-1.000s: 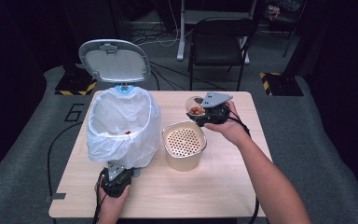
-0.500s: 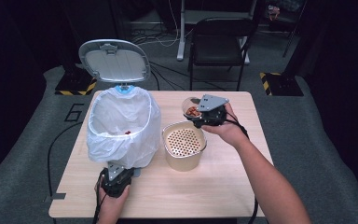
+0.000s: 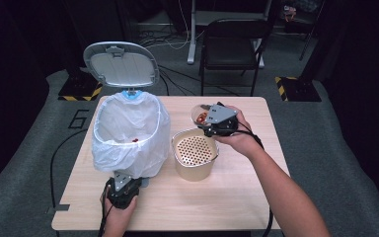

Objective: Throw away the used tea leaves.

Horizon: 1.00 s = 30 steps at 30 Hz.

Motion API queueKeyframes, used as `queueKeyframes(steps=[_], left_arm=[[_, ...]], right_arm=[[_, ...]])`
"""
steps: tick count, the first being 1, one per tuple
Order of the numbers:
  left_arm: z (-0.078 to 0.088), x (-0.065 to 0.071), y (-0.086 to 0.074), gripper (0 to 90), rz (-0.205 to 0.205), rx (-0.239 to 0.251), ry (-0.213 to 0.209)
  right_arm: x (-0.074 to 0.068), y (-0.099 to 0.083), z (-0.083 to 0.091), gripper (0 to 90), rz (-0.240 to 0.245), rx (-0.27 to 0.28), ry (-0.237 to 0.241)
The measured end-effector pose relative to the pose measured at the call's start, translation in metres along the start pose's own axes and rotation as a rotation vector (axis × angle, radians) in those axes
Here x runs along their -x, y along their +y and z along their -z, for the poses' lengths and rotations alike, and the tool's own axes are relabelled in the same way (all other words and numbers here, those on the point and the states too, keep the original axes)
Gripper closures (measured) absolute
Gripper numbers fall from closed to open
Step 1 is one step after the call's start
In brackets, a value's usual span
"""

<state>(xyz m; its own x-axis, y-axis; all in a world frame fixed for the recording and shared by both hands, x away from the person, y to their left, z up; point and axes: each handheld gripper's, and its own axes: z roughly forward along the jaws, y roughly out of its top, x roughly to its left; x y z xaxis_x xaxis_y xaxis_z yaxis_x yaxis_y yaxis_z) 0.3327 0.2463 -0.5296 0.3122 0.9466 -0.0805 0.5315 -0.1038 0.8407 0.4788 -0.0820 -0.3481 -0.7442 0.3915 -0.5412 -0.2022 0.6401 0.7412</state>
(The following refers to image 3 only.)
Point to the red food scrap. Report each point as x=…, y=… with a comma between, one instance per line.
x=135, y=140

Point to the person's left hand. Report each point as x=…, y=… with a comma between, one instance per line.
x=118, y=219

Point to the black folding chair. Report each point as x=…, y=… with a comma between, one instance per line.
x=230, y=52

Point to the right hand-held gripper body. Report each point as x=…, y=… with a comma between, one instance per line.
x=223, y=123

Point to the clear plastic cup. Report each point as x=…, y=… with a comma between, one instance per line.
x=198, y=116

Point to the person's right hand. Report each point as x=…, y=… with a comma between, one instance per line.
x=243, y=141

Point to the white plastic trash bag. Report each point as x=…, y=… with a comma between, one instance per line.
x=128, y=161

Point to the beige strainer container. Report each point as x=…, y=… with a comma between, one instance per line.
x=194, y=172

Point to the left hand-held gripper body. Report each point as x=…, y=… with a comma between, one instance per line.
x=123, y=196

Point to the white desk frame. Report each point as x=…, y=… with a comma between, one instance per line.
x=191, y=39

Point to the white pedal trash can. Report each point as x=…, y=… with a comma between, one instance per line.
x=121, y=67

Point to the black hazard-striped stand base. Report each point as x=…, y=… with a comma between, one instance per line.
x=79, y=90
x=301, y=90

